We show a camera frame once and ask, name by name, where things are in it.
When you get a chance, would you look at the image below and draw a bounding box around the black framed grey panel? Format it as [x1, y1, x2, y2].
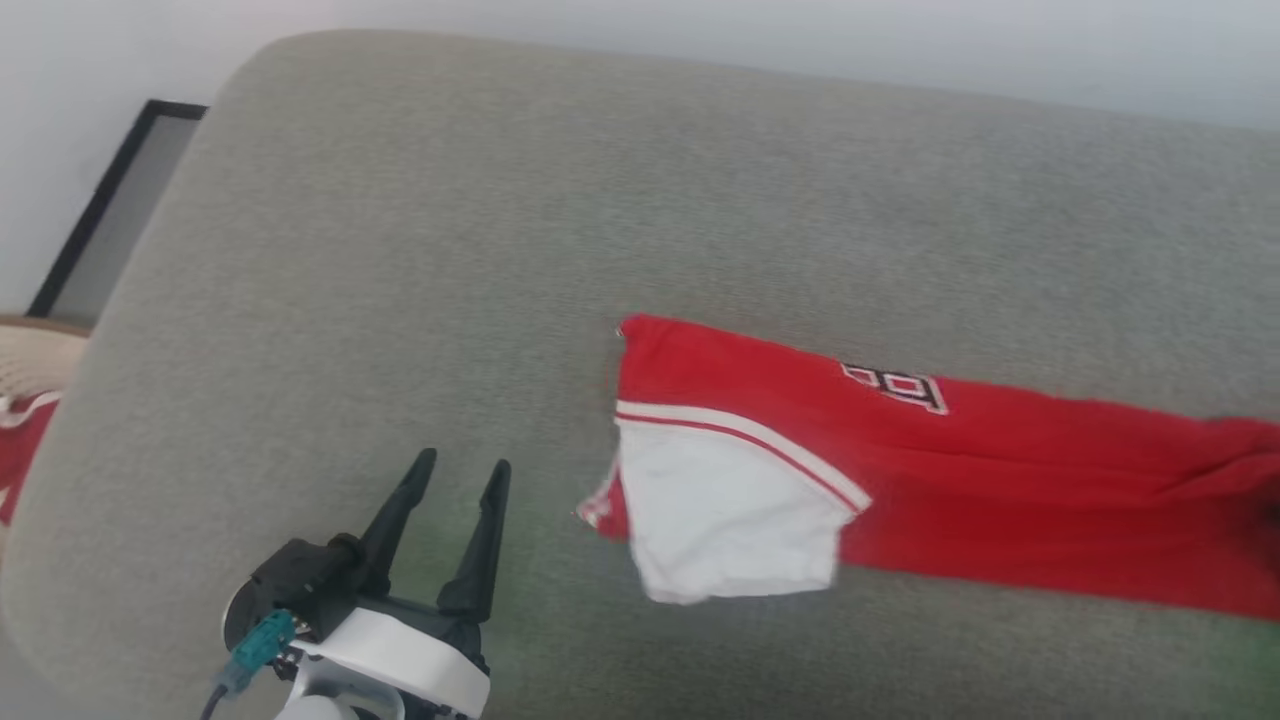
[25, 98, 209, 324]

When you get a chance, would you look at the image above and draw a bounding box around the teal left camera connector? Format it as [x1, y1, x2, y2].
[217, 609, 299, 694]

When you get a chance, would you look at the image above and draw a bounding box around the red garment with white trim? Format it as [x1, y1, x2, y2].
[0, 389, 64, 527]

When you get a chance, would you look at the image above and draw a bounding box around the grey fabric sofa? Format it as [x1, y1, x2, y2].
[0, 28, 1280, 720]

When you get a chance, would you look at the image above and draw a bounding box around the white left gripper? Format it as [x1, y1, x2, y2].
[298, 448, 512, 720]

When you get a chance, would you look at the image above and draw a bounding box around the red white basketball jersey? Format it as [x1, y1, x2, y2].
[575, 313, 1280, 624]

